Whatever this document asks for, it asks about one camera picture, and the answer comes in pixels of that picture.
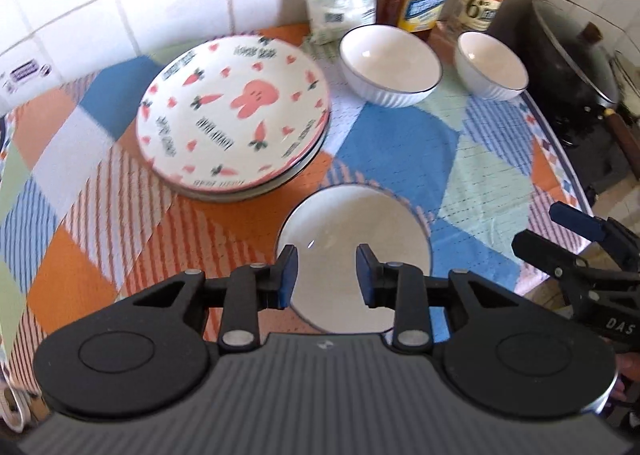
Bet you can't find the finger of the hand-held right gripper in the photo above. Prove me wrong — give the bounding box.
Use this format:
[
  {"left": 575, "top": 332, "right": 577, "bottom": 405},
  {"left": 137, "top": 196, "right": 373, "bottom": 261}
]
[
  {"left": 514, "top": 230, "right": 597, "bottom": 281},
  {"left": 549, "top": 202, "right": 640, "bottom": 267}
]

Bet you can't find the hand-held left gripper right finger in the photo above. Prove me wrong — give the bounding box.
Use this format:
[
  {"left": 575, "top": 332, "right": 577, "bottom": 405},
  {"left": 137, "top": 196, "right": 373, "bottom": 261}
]
[{"left": 355, "top": 244, "right": 518, "bottom": 352}]

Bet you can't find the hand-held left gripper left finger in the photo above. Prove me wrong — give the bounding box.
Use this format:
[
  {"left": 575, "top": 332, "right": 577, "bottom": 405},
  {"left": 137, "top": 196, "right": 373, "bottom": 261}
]
[{"left": 132, "top": 244, "right": 301, "bottom": 352}]

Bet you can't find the white ribbed bowl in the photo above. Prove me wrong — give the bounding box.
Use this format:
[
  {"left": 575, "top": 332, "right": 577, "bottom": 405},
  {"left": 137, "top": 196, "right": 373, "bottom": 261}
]
[
  {"left": 455, "top": 31, "right": 530, "bottom": 102},
  {"left": 339, "top": 25, "right": 444, "bottom": 109},
  {"left": 276, "top": 185, "right": 433, "bottom": 335}
]

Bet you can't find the white plate with sun print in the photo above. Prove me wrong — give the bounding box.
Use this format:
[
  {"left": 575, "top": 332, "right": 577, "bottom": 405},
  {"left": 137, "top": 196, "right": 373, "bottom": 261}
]
[{"left": 170, "top": 125, "right": 328, "bottom": 204}]

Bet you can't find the pink rabbit carrot plate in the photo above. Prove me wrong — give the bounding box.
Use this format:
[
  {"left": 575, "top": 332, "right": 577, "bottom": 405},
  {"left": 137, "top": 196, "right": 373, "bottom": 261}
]
[{"left": 136, "top": 35, "right": 332, "bottom": 192}]

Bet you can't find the black gas stove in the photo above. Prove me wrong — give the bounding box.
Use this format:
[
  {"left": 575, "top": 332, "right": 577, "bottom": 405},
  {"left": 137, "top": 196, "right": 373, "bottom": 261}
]
[{"left": 547, "top": 100, "right": 640, "bottom": 196}]

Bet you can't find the black wok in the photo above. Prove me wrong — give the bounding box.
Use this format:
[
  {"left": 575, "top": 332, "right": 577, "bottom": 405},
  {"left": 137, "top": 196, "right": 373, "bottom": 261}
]
[{"left": 530, "top": 0, "right": 640, "bottom": 166}]

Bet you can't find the glass wok lid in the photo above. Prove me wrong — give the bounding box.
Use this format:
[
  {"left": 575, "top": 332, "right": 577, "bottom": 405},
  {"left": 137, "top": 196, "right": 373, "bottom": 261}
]
[{"left": 532, "top": 0, "right": 621, "bottom": 108}]

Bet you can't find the colourful patchwork mat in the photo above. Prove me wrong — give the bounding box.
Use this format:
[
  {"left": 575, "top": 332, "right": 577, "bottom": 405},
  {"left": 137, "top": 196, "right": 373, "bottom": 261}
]
[{"left": 0, "top": 22, "right": 597, "bottom": 398}]

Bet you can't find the white and black wall sticker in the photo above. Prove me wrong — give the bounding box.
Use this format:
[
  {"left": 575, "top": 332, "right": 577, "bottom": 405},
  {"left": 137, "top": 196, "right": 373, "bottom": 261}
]
[{"left": 0, "top": 58, "right": 54, "bottom": 97}]

